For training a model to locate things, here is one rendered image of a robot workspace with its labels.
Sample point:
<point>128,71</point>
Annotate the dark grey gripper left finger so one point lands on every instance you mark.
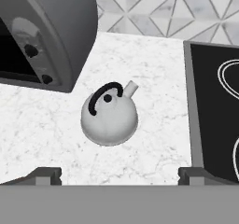
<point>43,175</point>

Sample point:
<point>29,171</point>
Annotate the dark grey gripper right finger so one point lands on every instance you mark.
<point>194,175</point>

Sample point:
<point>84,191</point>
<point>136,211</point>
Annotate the black hob with grey frame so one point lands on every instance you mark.
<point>217,109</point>

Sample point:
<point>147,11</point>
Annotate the grey toaster oven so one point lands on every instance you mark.
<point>46,31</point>

